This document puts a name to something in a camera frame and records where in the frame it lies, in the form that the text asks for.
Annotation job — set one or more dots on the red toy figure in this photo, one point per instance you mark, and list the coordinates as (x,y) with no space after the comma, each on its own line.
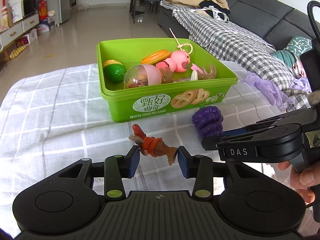
(152,146)

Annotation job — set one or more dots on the grey checked sofa cover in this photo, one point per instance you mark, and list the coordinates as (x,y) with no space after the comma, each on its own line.
(225,37)

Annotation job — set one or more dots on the white microwave oven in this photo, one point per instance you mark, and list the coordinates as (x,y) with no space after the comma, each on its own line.
(30,6)

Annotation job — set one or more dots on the green plastic cookie box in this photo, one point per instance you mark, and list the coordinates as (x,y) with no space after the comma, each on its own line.
(120,105)

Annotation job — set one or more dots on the grey sofa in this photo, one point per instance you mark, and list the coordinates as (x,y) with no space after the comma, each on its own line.
(255,10)

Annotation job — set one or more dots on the pink rubber pig toy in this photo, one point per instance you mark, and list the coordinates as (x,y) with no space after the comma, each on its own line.
(178,60)

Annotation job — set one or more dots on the teal leaf pillow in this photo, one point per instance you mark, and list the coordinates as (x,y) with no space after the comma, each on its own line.
(285,56)

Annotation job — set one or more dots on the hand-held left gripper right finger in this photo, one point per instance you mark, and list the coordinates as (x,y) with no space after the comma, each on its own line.
(184,163)

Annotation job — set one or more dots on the person's right hand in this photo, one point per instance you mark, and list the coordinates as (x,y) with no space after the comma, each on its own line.
(307,177)

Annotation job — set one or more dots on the purple toy grapes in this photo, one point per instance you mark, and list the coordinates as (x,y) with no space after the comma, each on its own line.
(207,120)

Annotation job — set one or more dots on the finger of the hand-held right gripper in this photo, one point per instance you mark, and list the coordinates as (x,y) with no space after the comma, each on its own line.
(238,130)
(212,142)

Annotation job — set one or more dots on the pink printed cloth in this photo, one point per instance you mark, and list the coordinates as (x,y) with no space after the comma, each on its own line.
(300,71)

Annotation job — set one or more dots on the tan hand-shaped toy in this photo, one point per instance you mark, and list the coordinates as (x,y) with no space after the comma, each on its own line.
(167,77)
(207,73)

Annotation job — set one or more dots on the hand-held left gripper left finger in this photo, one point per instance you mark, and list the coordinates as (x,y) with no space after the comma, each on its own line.
(132,162)

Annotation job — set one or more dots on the white checked tablecloth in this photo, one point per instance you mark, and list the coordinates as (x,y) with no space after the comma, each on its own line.
(62,110)

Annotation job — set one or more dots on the white wooden cabinet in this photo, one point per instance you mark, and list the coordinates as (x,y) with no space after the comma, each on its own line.
(12,31)

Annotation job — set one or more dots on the orange ribbed plastic toy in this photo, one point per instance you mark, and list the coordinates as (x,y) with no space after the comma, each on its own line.
(156,56)

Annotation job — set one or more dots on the green toy corn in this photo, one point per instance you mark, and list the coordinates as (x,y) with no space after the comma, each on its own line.
(115,72)

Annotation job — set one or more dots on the white and pink box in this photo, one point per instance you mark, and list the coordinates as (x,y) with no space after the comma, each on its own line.
(27,37)

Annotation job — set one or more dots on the silver refrigerator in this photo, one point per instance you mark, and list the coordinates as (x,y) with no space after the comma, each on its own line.
(63,2)

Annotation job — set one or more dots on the red gift box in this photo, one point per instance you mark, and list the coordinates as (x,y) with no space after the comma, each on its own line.
(43,8)

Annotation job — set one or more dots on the row of yellow bottles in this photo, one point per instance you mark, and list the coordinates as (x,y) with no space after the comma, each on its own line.
(17,52)

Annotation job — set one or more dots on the pale starfish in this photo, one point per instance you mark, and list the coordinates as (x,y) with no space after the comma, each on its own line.
(193,76)

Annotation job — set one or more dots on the pink rectangular block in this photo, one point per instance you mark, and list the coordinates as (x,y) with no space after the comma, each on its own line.
(195,68)

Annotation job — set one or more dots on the green leaf-print pillow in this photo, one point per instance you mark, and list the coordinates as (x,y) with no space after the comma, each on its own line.
(298,43)

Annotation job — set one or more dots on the pink capsule ball toy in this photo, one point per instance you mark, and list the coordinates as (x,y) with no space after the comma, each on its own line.
(150,73)

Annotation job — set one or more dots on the cardboard box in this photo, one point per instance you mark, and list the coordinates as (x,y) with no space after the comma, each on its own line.
(48,21)

